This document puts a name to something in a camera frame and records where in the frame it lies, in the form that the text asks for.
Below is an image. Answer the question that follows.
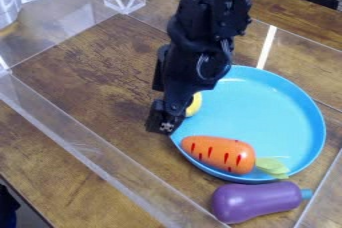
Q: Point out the orange toy carrot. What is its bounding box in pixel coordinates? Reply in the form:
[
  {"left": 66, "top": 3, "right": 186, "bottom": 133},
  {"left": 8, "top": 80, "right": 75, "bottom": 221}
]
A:
[{"left": 181, "top": 135, "right": 290, "bottom": 179}]

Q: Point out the clear acrylic enclosure wall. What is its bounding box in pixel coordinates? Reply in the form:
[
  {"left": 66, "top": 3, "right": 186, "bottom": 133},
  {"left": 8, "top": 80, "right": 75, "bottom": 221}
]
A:
[{"left": 0, "top": 0, "right": 342, "bottom": 228}]

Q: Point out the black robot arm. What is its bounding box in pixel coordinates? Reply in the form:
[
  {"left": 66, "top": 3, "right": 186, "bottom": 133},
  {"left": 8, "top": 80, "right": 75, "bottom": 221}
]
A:
[{"left": 146, "top": 0, "right": 252, "bottom": 135}]

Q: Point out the purple toy eggplant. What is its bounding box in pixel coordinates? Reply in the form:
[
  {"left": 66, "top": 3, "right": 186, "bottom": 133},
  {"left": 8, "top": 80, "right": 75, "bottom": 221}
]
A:
[{"left": 211, "top": 181, "right": 313, "bottom": 224}]

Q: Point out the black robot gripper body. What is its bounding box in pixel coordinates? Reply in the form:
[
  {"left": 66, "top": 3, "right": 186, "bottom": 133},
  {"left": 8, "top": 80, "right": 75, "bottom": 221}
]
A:
[{"left": 153, "top": 21, "right": 233, "bottom": 116}]

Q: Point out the yellow toy lemon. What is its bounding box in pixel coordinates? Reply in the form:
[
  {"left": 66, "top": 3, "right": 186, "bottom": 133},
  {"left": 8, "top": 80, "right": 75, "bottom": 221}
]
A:
[{"left": 186, "top": 92, "right": 202, "bottom": 117}]

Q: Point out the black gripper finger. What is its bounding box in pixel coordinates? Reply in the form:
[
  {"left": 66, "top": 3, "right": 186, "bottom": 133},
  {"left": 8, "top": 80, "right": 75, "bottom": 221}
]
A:
[{"left": 146, "top": 99, "right": 187, "bottom": 135}]

